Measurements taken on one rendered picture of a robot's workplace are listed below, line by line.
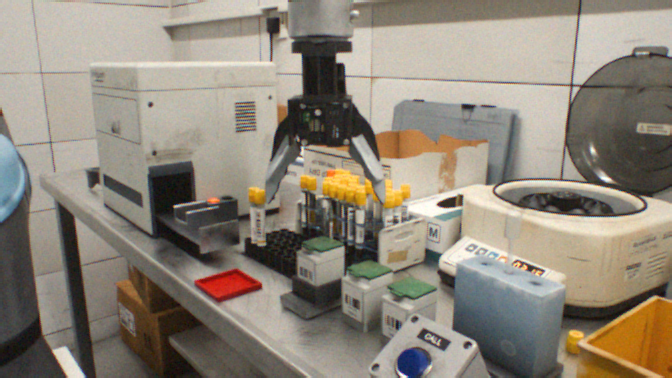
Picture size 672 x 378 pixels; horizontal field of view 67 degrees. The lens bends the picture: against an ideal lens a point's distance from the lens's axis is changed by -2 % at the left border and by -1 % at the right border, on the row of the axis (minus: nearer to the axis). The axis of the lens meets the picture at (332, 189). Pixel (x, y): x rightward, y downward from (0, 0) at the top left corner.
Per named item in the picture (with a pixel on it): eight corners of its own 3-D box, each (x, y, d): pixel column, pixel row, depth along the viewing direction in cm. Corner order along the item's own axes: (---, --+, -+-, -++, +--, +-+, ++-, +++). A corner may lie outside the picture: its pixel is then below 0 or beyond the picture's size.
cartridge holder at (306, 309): (280, 304, 65) (279, 279, 65) (333, 285, 71) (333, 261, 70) (306, 320, 62) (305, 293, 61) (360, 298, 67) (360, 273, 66)
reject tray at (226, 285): (194, 285, 71) (194, 280, 71) (237, 272, 75) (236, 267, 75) (218, 302, 66) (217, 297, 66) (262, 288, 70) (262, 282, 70)
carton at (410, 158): (300, 213, 104) (299, 139, 101) (397, 190, 122) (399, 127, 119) (389, 246, 86) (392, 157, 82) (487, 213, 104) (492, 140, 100)
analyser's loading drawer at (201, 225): (150, 221, 92) (147, 194, 91) (184, 214, 96) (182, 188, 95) (202, 253, 77) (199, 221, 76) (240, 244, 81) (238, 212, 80)
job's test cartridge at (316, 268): (296, 291, 66) (296, 246, 64) (325, 281, 69) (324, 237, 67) (316, 302, 63) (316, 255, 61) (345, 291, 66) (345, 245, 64)
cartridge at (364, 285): (340, 320, 62) (341, 268, 60) (368, 308, 65) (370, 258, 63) (363, 333, 59) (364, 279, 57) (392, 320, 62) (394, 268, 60)
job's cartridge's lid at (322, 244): (296, 247, 64) (296, 242, 64) (325, 238, 67) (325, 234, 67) (315, 255, 62) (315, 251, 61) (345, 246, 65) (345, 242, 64)
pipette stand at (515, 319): (440, 351, 55) (446, 265, 53) (483, 331, 59) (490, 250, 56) (520, 399, 47) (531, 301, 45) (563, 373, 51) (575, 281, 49)
